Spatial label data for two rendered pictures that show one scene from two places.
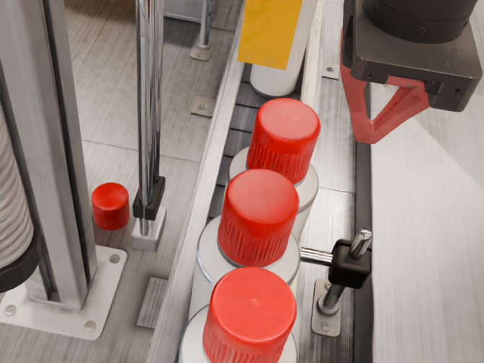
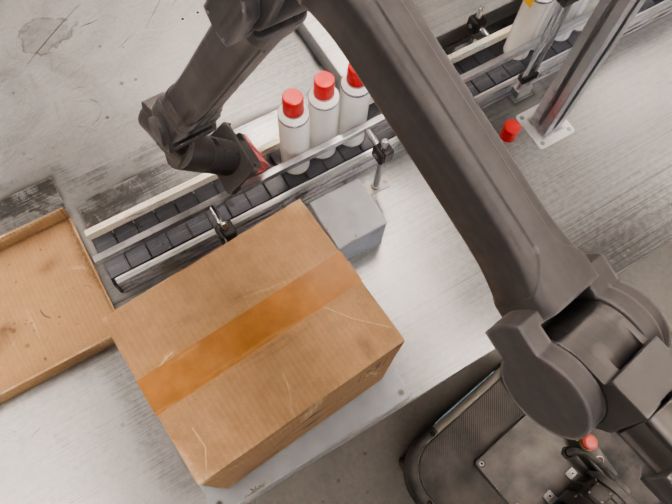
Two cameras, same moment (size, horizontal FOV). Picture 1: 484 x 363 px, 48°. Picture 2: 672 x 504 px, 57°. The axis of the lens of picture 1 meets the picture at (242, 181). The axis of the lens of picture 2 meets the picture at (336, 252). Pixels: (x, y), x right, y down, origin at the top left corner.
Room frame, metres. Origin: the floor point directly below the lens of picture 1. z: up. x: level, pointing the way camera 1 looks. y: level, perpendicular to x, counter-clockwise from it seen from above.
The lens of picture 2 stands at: (0.97, 0.50, 1.89)
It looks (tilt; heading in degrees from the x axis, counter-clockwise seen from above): 68 degrees down; 234
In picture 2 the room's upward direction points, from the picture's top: 6 degrees clockwise
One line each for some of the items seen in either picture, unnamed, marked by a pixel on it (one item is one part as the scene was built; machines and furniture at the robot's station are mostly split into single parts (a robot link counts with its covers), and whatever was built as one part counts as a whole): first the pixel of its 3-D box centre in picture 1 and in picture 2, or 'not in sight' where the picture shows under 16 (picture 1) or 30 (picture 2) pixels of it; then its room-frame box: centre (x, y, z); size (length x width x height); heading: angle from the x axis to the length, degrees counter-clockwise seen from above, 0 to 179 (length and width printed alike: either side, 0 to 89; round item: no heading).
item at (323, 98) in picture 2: not in sight; (323, 116); (0.66, -0.01, 0.98); 0.05 x 0.05 x 0.20
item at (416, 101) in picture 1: (384, 75); not in sight; (0.30, -0.08, 1.06); 0.07 x 0.07 x 0.09; 1
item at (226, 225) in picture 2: not in sight; (222, 232); (0.89, 0.06, 0.91); 0.07 x 0.03 x 0.16; 90
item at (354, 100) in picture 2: not in sight; (354, 104); (0.60, -0.01, 0.98); 0.05 x 0.05 x 0.20
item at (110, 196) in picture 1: (111, 205); (510, 130); (0.30, 0.12, 0.85); 0.03 x 0.03 x 0.03
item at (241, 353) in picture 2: not in sight; (261, 352); (0.94, 0.29, 0.99); 0.30 x 0.24 x 0.27; 5
